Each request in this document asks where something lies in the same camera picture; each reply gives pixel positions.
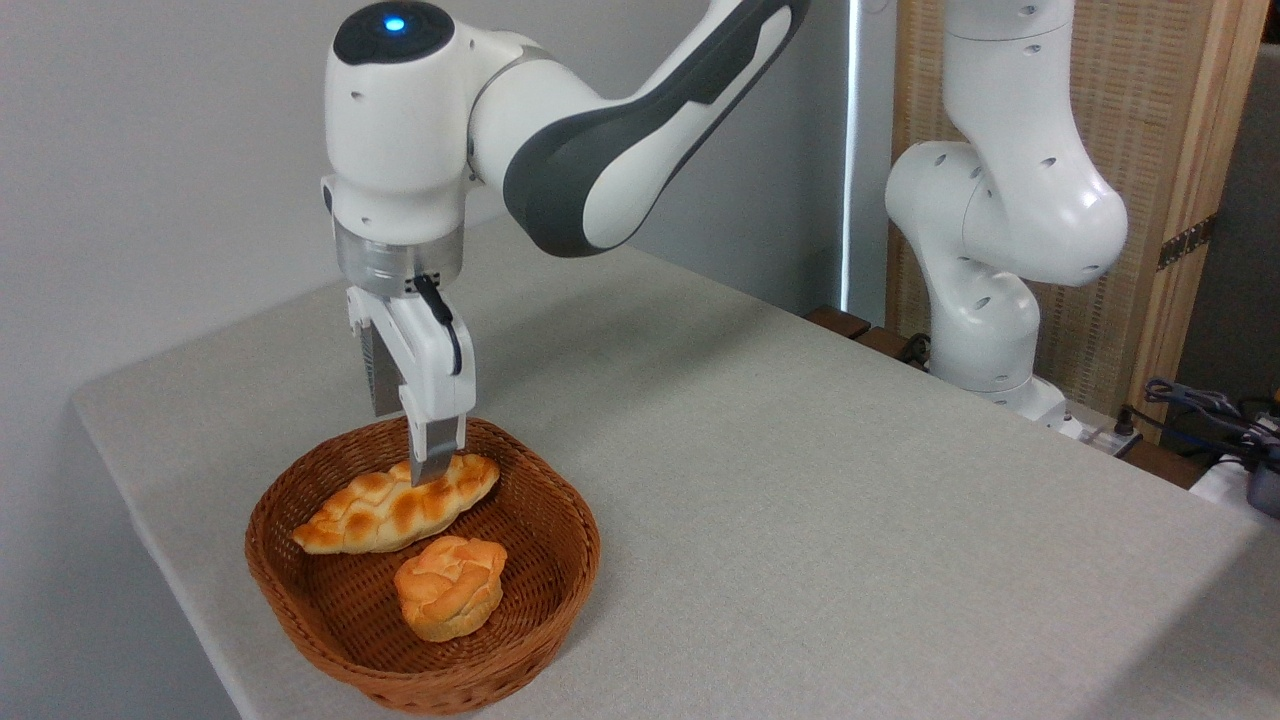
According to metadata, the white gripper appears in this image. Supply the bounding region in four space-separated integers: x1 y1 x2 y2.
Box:
347 285 477 488

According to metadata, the long braided bread loaf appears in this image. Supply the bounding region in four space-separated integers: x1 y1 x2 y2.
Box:
291 452 501 556

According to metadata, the round bread roll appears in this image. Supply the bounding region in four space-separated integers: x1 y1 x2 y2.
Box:
393 535 509 643

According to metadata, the brown wicker basket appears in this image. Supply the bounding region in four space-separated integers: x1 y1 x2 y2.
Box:
244 413 602 716

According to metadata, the bright vertical light strip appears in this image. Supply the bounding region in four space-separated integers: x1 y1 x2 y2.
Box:
840 0 862 312

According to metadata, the metal screen hinge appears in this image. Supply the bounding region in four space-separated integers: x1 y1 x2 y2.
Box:
1157 213 1218 271

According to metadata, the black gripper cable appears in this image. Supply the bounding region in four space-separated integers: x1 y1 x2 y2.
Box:
413 275 464 377

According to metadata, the black cable by base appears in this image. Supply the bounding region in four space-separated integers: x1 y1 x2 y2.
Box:
1113 403 1263 463

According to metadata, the blue grey cable plug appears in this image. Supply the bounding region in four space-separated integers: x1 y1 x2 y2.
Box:
1143 377 1246 419

